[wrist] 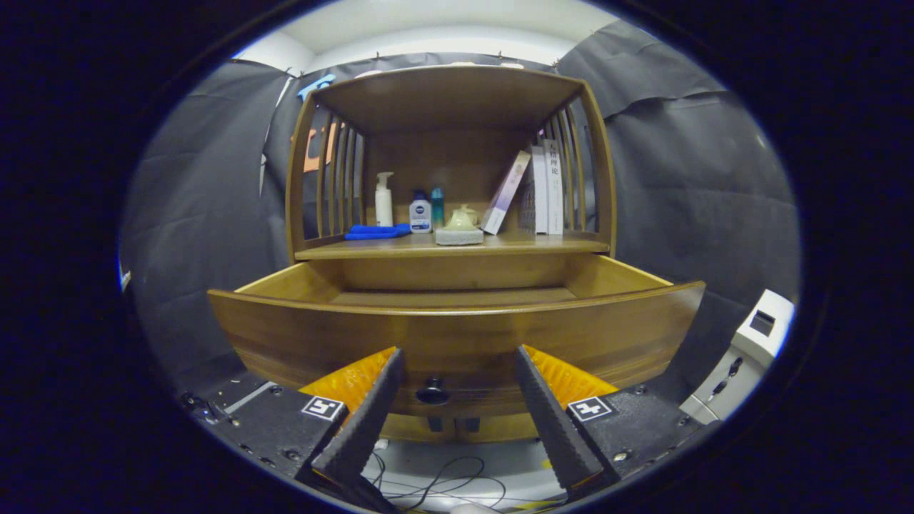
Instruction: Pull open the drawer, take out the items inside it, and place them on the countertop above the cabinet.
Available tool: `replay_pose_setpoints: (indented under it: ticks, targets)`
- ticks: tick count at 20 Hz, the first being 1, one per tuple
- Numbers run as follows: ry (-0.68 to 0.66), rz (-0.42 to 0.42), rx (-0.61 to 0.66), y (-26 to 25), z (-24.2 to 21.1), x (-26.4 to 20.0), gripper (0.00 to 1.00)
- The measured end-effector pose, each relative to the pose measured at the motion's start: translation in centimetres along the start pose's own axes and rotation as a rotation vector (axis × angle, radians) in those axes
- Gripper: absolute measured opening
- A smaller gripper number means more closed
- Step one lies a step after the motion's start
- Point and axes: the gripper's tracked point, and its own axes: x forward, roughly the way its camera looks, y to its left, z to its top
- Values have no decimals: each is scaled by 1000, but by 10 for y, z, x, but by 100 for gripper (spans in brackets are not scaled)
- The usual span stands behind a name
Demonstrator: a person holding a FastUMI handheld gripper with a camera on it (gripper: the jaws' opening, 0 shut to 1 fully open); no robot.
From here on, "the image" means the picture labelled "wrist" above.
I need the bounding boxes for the white pump bottle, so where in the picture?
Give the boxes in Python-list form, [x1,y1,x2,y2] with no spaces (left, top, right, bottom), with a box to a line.
[374,171,395,228]

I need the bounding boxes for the purple and white box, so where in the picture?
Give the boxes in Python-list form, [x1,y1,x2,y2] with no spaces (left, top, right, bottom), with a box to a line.
[481,150,533,236]

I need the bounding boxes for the blue cloth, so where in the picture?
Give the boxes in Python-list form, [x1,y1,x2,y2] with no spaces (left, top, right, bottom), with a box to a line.
[345,223,413,241]

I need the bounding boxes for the wooden cabinet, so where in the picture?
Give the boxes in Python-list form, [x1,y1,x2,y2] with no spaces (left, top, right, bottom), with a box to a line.
[284,64,618,445]

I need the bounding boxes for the white lotion bottle blue cap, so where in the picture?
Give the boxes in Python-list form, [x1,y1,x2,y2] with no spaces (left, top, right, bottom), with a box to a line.
[409,189,433,234]

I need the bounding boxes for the plain white book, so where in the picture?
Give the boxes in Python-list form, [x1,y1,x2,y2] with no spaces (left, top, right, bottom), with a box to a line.
[532,146,549,235]

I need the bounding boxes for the wooden drawer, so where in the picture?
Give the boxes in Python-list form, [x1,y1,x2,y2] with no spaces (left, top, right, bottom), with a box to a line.
[207,253,708,420]

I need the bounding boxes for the black cable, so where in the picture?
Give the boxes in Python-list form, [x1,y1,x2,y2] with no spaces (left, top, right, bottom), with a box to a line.
[364,453,572,511]

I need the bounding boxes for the wooden cabinet door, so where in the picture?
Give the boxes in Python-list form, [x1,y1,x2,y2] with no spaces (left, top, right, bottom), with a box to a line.
[451,415,538,443]
[378,415,452,443]

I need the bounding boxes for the white device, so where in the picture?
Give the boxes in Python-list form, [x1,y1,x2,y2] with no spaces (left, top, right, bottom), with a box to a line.
[678,289,795,425]

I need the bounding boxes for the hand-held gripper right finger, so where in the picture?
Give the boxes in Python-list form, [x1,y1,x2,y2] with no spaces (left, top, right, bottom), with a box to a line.
[513,345,715,499]

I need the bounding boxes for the white book black characters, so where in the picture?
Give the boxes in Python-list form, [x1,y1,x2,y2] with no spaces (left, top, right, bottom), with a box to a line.
[544,138,565,236]

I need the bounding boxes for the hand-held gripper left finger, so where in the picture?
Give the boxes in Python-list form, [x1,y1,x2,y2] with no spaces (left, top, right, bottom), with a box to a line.
[202,347,408,500]

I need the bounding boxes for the wooden countertop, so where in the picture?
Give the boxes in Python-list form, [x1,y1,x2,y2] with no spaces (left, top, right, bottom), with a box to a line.
[294,230,611,261]

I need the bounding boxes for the dark patterned book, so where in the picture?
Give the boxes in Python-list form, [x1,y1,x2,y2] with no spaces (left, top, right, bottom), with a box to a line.
[519,163,538,233]

